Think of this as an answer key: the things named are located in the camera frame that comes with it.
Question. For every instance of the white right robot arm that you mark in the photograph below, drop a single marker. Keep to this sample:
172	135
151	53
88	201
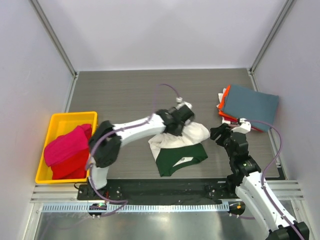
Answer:
248	182

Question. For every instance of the right aluminium frame post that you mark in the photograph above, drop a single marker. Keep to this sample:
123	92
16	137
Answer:
280	19

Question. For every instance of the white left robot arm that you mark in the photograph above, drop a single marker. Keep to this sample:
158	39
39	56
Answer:
108	139

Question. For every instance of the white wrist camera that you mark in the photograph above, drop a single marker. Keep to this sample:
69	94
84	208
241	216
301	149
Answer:
180	103
243	126

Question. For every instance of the aluminium frame post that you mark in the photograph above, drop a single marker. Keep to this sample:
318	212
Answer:
280	19
52	35

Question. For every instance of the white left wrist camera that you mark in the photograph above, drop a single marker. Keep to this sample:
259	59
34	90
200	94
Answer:
180	103

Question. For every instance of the slotted cable duct rail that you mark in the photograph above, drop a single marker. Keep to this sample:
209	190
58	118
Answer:
91	207

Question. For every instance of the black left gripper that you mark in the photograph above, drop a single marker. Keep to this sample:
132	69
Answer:
178	132

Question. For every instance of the magenta t-shirt in bin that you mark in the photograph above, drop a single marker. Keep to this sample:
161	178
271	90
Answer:
66	146

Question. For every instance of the white and green t-shirt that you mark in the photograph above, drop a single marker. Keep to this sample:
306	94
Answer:
172	153

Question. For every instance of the red t-shirt in bin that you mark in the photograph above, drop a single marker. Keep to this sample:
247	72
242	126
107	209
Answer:
71	168

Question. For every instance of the blue-grey folded t-shirt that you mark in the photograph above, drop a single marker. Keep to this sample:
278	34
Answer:
258	107

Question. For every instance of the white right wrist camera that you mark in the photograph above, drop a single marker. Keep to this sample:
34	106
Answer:
243	126

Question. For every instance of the white printed folded t-shirt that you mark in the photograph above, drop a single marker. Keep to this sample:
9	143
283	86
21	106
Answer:
221	98

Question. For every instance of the orange folded t-shirt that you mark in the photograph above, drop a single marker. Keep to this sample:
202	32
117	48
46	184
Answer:
221	111

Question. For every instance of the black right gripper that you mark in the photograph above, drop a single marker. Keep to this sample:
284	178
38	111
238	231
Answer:
221	135

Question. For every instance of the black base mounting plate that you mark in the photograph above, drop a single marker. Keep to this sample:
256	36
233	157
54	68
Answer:
160	191

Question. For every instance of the left aluminium frame post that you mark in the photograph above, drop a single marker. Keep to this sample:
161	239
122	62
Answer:
52	35

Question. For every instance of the yellow plastic bin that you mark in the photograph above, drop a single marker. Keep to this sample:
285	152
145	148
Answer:
61	124

